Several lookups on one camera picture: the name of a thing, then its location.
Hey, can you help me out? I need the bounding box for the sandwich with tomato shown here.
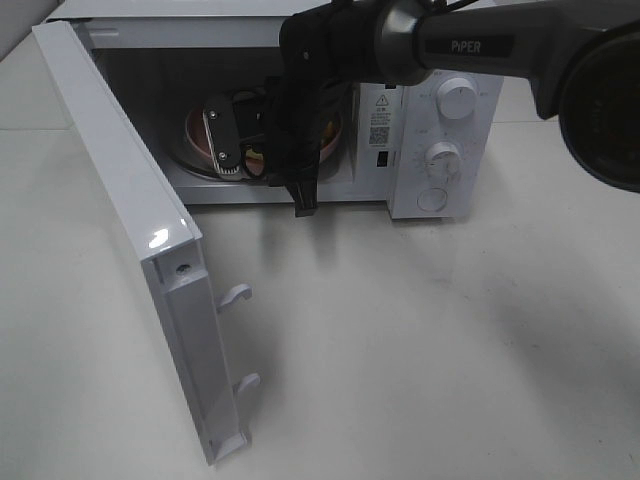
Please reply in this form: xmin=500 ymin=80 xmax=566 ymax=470
xmin=243 ymin=119 xmax=342 ymax=163

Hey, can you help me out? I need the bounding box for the pink plate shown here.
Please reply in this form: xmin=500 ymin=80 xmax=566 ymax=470
xmin=184 ymin=109 xmax=343 ymax=160

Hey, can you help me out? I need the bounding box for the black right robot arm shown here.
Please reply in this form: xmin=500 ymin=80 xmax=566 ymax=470
xmin=262 ymin=1 xmax=639 ymax=217

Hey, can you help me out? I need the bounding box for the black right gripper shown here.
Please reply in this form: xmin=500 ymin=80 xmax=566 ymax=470
xmin=264 ymin=7 xmax=384 ymax=218

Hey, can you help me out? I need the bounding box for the white microwave door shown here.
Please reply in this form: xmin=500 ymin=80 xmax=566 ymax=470
xmin=32 ymin=21 xmax=260 ymax=465

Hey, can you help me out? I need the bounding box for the white timer knob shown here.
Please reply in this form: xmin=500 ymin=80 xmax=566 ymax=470
xmin=424 ymin=141 xmax=461 ymax=178

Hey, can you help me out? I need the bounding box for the round white door button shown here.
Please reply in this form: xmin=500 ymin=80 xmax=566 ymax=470
xmin=417 ymin=187 xmax=448 ymax=213

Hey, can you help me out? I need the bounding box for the upper white power knob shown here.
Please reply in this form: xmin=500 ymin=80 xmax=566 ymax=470
xmin=436 ymin=77 xmax=478 ymax=120

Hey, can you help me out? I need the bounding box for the white microwave oven body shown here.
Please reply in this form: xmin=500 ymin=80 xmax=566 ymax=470
xmin=44 ymin=1 xmax=503 ymax=219

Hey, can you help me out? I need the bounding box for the glass microwave turntable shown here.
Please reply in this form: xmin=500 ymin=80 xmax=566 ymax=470
xmin=169 ymin=151 xmax=342 ymax=184

